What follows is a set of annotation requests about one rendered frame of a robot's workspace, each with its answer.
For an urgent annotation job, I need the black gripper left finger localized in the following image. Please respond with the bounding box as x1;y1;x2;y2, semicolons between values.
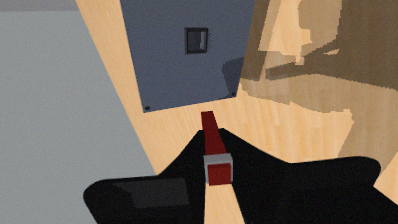
83;130;206;224

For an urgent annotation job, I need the grey sloped panel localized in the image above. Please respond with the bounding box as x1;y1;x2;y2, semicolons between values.
120;0;255;113

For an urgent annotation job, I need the dark red square peg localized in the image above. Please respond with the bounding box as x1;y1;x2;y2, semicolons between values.
201;111;233;186

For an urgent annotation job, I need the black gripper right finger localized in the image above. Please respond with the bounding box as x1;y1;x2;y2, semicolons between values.
218;128;381;224

